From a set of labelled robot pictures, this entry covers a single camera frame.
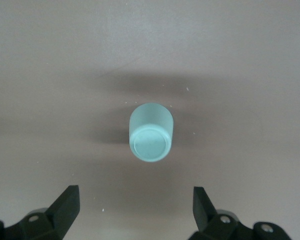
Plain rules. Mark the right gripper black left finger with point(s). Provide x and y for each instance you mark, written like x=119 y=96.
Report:
x=62 y=215

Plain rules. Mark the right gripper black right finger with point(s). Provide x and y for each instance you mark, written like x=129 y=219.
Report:
x=205 y=215

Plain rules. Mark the pale green cup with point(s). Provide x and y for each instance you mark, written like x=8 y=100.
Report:
x=151 y=145

